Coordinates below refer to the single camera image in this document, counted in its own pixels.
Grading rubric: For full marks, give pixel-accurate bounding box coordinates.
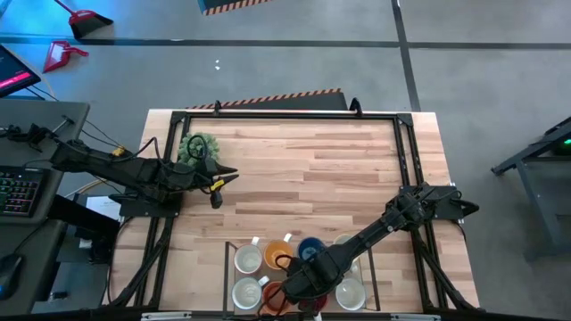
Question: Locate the red broom with black bristles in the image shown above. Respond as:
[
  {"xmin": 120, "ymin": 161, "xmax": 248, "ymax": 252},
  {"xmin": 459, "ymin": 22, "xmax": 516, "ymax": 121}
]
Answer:
[{"xmin": 53, "ymin": 0, "xmax": 115, "ymax": 40}]

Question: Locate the black ramp with hazard stripes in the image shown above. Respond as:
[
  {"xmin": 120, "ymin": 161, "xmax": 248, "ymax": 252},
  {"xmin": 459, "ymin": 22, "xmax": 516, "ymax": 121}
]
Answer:
[{"xmin": 185, "ymin": 87, "xmax": 349, "ymax": 111}]

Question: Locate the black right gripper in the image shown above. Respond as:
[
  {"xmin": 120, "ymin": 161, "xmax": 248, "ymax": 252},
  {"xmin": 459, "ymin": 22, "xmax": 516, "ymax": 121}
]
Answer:
[{"xmin": 281, "ymin": 251, "xmax": 347, "ymax": 304}]

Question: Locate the yellow mug with white handle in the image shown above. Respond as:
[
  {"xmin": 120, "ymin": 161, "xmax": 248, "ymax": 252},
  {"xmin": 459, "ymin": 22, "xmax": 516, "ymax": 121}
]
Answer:
[{"xmin": 263, "ymin": 232, "xmax": 295, "ymax": 271}]

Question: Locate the thin black floor cable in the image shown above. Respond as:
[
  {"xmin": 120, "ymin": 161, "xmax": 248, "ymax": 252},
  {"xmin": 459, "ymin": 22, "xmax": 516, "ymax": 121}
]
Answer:
[{"xmin": 24, "ymin": 84, "xmax": 128, "ymax": 151}]

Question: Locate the pale yellow cable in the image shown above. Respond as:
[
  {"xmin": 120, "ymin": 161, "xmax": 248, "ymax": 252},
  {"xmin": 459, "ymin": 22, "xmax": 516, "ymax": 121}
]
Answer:
[{"xmin": 64, "ymin": 177, "xmax": 108, "ymax": 197}]

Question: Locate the red swirl patterned cream mug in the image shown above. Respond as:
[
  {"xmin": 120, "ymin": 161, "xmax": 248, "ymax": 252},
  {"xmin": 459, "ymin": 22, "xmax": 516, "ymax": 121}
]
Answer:
[{"xmin": 333, "ymin": 234, "xmax": 361, "ymax": 274}]

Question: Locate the black computer mouse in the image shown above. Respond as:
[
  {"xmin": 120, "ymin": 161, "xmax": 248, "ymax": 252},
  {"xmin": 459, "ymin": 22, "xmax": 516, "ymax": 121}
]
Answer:
[{"xmin": 0, "ymin": 253, "xmax": 23, "ymax": 302}]

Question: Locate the green plant with white pot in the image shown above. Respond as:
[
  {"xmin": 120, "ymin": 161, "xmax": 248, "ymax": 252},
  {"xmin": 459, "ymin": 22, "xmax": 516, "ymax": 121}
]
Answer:
[{"xmin": 177, "ymin": 131, "xmax": 221, "ymax": 169}]

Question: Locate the white metal bracket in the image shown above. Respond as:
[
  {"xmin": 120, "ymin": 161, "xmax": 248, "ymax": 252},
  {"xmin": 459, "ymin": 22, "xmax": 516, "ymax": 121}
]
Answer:
[
  {"xmin": 140, "ymin": 310, "xmax": 193, "ymax": 321},
  {"xmin": 390, "ymin": 313, "xmax": 442, "ymax": 321}
]

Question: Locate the grey ikat patterned white mug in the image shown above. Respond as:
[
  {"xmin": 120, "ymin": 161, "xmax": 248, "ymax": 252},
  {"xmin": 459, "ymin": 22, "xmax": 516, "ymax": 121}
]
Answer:
[{"xmin": 233, "ymin": 235, "xmax": 265, "ymax": 275}]

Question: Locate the grey desk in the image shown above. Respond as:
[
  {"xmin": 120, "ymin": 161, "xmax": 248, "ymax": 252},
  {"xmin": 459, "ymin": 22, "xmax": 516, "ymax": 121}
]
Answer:
[{"xmin": 0, "ymin": 98, "xmax": 91, "ymax": 317}]

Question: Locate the black box with green light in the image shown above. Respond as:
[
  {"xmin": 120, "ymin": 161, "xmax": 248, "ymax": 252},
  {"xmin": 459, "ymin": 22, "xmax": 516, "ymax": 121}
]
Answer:
[{"xmin": 552, "ymin": 133, "xmax": 571, "ymax": 157}]

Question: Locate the black box with hazard stripes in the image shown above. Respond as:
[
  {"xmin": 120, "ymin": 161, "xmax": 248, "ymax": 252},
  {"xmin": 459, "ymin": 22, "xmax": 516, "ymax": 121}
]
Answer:
[{"xmin": 197, "ymin": 0, "xmax": 273, "ymax": 17}]

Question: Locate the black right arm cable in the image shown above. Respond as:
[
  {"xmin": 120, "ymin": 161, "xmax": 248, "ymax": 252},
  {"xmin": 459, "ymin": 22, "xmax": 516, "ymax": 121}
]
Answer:
[{"xmin": 266, "ymin": 252, "xmax": 298, "ymax": 318}]

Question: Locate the white paper sheet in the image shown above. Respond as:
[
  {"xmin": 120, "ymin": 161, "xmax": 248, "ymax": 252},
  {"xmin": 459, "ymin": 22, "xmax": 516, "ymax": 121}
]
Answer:
[{"xmin": 84, "ymin": 194, "xmax": 122, "ymax": 222}]

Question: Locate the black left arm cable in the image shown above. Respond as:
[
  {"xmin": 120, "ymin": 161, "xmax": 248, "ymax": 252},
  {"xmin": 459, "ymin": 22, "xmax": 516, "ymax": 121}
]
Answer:
[{"xmin": 146, "ymin": 133, "xmax": 213, "ymax": 179}]

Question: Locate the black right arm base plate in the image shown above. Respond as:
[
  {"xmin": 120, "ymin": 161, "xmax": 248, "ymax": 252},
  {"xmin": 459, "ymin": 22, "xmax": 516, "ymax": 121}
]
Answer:
[{"xmin": 399, "ymin": 183, "xmax": 481, "ymax": 222}]

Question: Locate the terracotta orange mug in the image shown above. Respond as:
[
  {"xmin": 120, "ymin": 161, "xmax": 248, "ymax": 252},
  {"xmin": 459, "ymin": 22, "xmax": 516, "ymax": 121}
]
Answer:
[{"xmin": 260, "ymin": 280, "xmax": 291, "ymax": 317}]

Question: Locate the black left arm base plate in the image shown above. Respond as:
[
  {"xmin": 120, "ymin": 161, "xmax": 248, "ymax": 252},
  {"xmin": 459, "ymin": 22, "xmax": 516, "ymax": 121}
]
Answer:
[{"xmin": 108, "ymin": 182, "xmax": 184, "ymax": 218}]

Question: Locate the black computer monitor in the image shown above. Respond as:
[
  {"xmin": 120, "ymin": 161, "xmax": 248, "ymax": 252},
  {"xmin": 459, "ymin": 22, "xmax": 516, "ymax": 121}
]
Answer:
[{"xmin": 0, "ymin": 43, "xmax": 42, "ymax": 99}]

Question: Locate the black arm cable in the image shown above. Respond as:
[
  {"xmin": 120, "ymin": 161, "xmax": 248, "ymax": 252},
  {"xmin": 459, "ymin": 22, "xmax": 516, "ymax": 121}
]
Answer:
[
  {"xmin": 266, "ymin": 252, "xmax": 298, "ymax": 318},
  {"xmin": 146, "ymin": 133, "xmax": 213, "ymax": 179}
]

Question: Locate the dark metal table stand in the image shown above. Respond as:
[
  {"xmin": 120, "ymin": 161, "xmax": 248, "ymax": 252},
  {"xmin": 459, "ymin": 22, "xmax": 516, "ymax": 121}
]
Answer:
[{"xmin": 490, "ymin": 114, "xmax": 571, "ymax": 260}]

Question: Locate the grey-white mug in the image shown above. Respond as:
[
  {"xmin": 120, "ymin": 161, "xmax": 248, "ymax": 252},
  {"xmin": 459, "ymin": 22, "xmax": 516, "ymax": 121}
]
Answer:
[{"xmin": 230, "ymin": 275, "xmax": 271, "ymax": 311}]

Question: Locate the backlit black keyboard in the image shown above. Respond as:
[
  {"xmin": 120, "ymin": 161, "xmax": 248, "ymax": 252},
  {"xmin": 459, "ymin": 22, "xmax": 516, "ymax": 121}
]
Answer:
[{"xmin": 0, "ymin": 165, "xmax": 51, "ymax": 219}]

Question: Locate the blue mug with white handle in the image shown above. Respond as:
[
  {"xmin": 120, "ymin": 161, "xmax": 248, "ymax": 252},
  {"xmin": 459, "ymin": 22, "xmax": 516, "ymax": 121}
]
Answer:
[{"xmin": 296, "ymin": 236, "xmax": 327, "ymax": 262}]

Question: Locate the black aluminium table frame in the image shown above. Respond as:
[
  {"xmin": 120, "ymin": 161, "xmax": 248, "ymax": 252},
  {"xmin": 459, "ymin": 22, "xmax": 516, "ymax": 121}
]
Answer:
[{"xmin": 102, "ymin": 109, "xmax": 481, "ymax": 313}]

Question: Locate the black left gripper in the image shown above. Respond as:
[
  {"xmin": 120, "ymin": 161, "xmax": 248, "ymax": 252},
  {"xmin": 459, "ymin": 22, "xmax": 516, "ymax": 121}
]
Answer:
[{"xmin": 176, "ymin": 160, "xmax": 240, "ymax": 191}]

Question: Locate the red dustpan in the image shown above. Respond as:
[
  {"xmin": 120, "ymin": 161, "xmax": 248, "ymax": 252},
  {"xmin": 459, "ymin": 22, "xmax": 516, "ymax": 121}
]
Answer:
[{"xmin": 42, "ymin": 39, "xmax": 90, "ymax": 74}]

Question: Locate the black clamp tool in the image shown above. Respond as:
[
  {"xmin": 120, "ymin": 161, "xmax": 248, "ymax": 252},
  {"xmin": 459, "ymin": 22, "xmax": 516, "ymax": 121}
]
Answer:
[{"xmin": 0, "ymin": 114, "xmax": 76, "ymax": 152}]

